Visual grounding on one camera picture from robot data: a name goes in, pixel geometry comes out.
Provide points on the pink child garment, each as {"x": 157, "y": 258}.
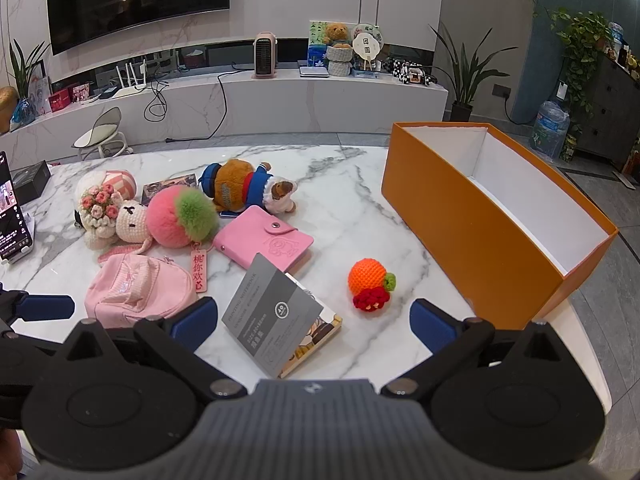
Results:
{"x": 130, "y": 285}

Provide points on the crochet white bunny with bouquet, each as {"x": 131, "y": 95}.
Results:
{"x": 131, "y": 220}

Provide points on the grey sleeved notebook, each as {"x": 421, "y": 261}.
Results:
{"x": 270, "y": 320}

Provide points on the clear blue display box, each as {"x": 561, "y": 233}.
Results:
{"x": 367, "y": 67}

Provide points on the blue plastic bag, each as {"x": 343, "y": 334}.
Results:
{"x": 22, "y": 111}

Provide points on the framed portrait picture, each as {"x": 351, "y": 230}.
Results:
{"x": 37, "y": 90}

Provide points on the dark wall socket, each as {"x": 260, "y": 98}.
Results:
{"x": 501, "y": 91}

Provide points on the white wifi router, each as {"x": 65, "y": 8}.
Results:
{"x": 131, "y": 82}

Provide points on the orange-rimmed white box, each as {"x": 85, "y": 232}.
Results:
{"x": 450, "y": 230}

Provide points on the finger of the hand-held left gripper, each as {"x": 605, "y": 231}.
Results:
{"x": 47, "y": 308}

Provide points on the curved black television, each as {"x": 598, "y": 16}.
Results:
{"x": 135, "y": 0}

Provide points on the brown teddy bear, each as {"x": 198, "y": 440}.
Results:
{"x": 336, "y": 34}

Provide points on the blue green landscape painting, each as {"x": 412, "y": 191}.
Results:
{"x": 316, "y": 45}

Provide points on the slim green leafy plant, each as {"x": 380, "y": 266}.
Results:
{"x": 24, "y": 72}

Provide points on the white water pump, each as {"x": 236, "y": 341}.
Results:
{"x": 560, "y": 92}

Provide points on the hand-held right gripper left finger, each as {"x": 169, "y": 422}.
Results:
{"x": 192, "y": 317}

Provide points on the golden ornament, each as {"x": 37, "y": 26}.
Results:
{"x": 6, "y": 107}

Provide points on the pink snap card holder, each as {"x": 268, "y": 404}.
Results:
{"x": 260, "y": 245}

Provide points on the white black toy car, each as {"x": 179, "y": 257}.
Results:
{"x": 421, "y": 76}

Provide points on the pink striped white plush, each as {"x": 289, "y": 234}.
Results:
{"x": 120, "y": 184}

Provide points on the smartphone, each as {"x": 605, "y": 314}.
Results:
{"x": 12, "y": 200}

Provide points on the crochet orange fruit toy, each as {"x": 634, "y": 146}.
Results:
{"x": 367, "y": 276}

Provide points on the white marble television console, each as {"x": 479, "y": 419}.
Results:
{"x": 325, "y": 105}

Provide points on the tall leafy potted plant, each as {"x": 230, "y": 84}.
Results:
{"x": 462, "y": 110}

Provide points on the small black box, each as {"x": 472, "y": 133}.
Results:
{"x": 32, "y": 182}

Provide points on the dark grey drawer cabinet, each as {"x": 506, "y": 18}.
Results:
{"x": 610, "y": 110}

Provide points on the yellow green can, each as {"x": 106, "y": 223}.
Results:
{"x": 568, "y": 149}

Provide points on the large blue water bottle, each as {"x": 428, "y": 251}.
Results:
{"x": 549, "y": 130}

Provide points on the dark printed card box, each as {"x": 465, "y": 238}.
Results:
{"x": 165, "y": 187}

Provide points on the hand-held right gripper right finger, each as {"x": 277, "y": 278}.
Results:
{"x": 430, "y": 322}

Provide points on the white swivel chair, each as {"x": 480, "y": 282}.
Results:
{"x": 102, "y": 132}

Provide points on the painted round hand fan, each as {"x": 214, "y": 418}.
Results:
{"x": 375, "y": 30}

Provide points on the brown capybara plush blue outfit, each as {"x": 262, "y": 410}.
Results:
{"x": 235, "y": 182}

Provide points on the trailing ivy plant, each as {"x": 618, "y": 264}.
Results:
{"x": 582, "y": 45}

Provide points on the white round hand fan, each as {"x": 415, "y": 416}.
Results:
{"x": 364, "y": 47}

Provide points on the pink space heater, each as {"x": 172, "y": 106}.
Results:
{"x": 265, "y": 57}

